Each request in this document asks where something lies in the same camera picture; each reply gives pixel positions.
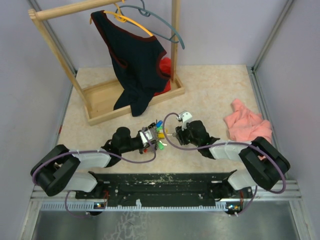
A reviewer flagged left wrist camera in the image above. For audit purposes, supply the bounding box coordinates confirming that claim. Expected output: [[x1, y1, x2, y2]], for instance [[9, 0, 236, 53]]
[[139, 129, 154, 146]]

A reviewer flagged grey-blue plastic hanger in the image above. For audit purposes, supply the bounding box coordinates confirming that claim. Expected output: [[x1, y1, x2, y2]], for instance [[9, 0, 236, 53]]
[[114, 0, 185, 50]]

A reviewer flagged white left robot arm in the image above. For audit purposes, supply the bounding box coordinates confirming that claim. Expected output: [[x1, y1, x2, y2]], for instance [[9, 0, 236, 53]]
[[30, 127, 150, 199]]

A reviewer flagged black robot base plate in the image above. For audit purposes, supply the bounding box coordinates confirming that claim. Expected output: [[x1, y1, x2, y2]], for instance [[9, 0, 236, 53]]
[[75, 172, 253, 208]]

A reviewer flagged wooden clothes rack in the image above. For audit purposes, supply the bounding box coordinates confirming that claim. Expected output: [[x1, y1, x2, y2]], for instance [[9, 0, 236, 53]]
[[27, 0, 186, 127]]

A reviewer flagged red-handled metal key organizer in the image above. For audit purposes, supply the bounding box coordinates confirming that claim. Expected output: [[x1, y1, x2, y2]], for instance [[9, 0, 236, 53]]
[[138, 127, 160, 154]]

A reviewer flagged pink cloth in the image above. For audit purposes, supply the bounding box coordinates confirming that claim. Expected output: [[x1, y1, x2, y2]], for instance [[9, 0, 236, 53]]
[[223, 98, 273, 144]]

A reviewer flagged red cloth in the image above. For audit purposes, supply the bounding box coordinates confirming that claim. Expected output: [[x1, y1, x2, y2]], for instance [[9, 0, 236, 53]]
[[154, 57, 171, 96]]

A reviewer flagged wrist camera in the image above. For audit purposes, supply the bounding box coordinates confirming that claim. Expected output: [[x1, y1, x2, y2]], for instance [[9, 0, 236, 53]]
[[139, 129, 154, 146], [176, 110, 193, 130]]

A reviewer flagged key with black tag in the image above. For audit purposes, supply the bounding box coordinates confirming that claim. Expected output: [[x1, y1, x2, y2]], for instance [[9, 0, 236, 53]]
[[149, 122, 156, 128]]

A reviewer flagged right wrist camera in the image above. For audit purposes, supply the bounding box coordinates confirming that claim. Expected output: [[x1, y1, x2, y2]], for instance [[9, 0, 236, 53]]
[[176, 110, 193, 130]]

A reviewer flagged yellow plastic hanger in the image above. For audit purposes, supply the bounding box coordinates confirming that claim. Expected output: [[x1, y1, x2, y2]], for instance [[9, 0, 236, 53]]
[[103, 2, 153, 38]]

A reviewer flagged dark navy vest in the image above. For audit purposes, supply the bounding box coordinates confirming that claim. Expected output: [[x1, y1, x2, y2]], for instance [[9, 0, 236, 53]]
[[90, 10, 170, 117]]

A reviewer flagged key with blue tag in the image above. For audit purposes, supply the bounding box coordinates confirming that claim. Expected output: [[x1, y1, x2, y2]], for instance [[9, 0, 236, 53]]
[[155, 120, 163, 128]]

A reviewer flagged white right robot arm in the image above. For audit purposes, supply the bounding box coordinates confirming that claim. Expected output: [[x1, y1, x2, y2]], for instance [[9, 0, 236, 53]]
[[174, 120, 291, 198]]

